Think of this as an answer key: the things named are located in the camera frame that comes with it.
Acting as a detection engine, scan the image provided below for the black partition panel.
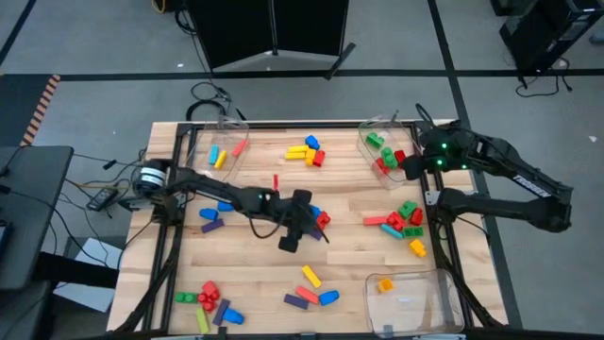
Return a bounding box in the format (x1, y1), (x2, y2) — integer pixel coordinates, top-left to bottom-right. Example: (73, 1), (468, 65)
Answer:
(187, 0), (276, 72)
(272, 0), (351, 58)

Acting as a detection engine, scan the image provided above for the orange black hazard tape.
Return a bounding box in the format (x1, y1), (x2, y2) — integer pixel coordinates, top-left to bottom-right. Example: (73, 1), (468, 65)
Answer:
(19, 74), (61, 147)

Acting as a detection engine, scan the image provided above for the white paper sheet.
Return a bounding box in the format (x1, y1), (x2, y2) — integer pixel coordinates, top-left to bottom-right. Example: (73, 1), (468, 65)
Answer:
(54, 235), (126, 313)

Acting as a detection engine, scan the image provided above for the black partition foot bar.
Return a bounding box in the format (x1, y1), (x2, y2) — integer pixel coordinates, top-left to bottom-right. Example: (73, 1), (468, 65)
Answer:
(323, 42), (358, 80)

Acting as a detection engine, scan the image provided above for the coiled black cable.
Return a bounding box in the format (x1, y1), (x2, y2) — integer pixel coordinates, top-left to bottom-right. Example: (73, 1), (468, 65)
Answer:
(185, 80), (233, 123)

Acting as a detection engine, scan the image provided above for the black desk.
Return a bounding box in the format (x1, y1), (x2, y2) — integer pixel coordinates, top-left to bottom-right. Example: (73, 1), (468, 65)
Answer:
(0, 144), (75, 292)

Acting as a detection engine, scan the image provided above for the black floor cable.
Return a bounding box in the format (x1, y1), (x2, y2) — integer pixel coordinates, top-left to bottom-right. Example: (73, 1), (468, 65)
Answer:
(513, 56), (575, 99)

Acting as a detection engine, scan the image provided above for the black equipment case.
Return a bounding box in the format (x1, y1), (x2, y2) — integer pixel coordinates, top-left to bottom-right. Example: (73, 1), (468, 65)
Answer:
(490, 0), (604, 72)

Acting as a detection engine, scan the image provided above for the clear plastic bin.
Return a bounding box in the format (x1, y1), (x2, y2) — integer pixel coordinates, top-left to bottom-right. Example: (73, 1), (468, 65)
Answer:
(357, 112), (421, 190)
(362, 269), (466, 337)
(186, 115), (250, 184)

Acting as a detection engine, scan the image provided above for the black power adapter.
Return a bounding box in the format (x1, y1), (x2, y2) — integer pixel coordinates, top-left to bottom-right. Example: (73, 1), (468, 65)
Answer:
(86, 187), (119, 213)

